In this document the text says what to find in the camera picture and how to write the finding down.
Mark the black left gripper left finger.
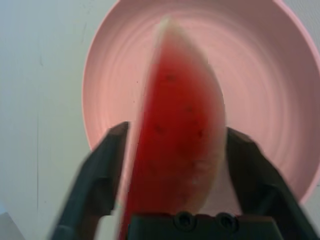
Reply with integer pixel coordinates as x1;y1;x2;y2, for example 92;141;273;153
47;121;131;240

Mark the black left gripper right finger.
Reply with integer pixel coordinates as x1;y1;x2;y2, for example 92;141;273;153
226;127;320;240

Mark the toy watermelon slice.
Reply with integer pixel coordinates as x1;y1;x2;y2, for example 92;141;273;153
115;15;228;240

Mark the pink plate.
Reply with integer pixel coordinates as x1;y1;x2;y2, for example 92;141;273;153
81;0;320;205

